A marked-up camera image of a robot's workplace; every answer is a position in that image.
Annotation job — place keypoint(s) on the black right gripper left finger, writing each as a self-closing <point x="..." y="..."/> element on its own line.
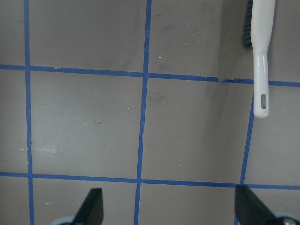
<point x="91" y="211"/>

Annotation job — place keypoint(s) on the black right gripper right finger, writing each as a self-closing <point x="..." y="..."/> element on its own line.
<point x="250" y="210"/>

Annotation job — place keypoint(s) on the white hand brush black bristles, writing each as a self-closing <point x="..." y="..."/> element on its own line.
<point x="256" y="34"/>

